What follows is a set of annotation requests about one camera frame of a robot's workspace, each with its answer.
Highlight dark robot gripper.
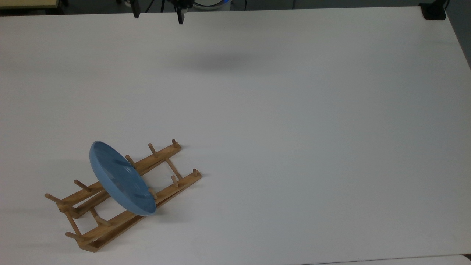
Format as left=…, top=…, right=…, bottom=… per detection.
left=132, top=0, right=194, bottom=25

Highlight blue round plate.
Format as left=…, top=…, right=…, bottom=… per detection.
left=89, top=141, right=157, bottom=216

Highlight wooden peg plate rack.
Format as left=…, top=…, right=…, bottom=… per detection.
left=45, top=139, right=202, bottom=253

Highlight black tripod legs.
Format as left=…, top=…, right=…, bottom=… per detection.
left=146, top=0, right=167, bottom=14

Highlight yellow side table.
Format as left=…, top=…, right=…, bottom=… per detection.
left=0, top=0, right=60, bottom=10

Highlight black table corner clamp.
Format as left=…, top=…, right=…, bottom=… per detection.
left=419, top=0, right=450, bottom=20

